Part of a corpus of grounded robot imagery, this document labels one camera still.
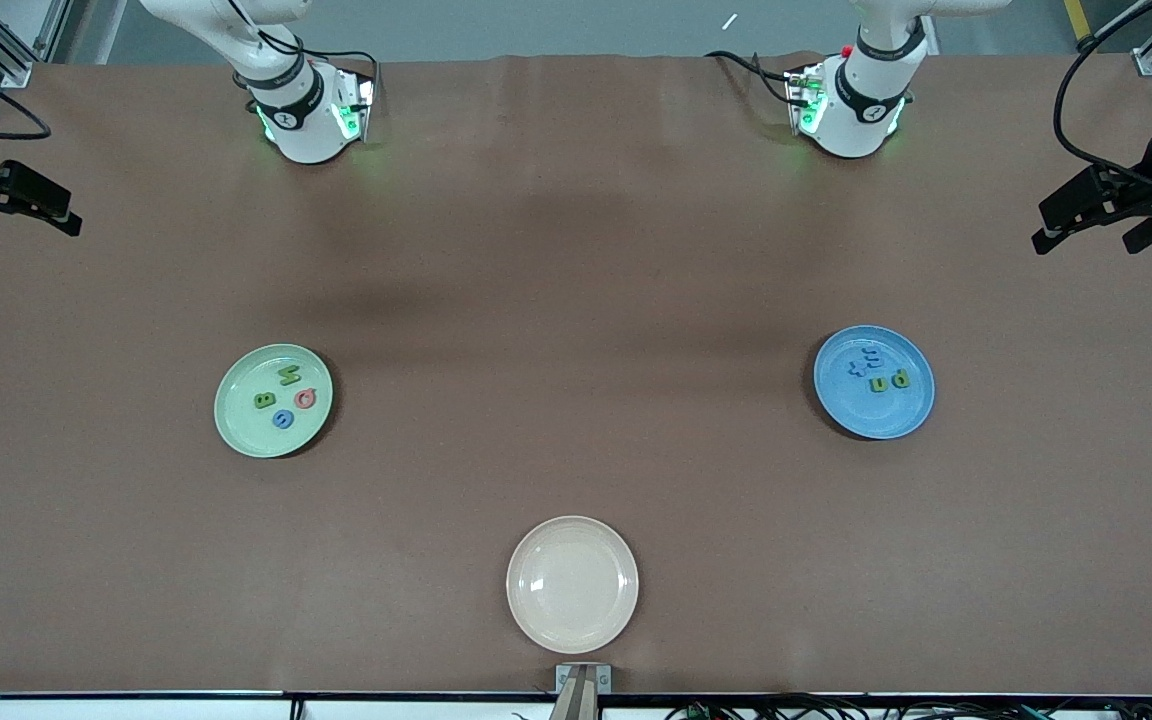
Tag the brown table mat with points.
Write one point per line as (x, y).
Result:
(576, 250)

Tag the green foam letter p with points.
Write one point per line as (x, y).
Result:
(906, 380)

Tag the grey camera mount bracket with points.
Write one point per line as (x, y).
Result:
(583, 690)

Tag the blue foam letter G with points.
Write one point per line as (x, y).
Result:
(276, 420)

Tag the cream plate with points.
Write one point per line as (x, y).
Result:
(572, 585)

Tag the green foam letter B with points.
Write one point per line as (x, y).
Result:
(264, 400)

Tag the red foam letter Q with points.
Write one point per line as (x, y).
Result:
(298, 398)

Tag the blue foam letter x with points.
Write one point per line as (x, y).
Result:
(857, 370)

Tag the blue foam letter m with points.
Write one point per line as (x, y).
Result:
(872, 356)

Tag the yellow floor tape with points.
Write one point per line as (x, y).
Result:
(1076, 20)

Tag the blue plate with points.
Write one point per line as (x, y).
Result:
(871, 415)

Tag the light green plate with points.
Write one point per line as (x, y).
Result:
(246, 430)

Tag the green foam letter M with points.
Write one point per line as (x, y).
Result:
(290, 376)

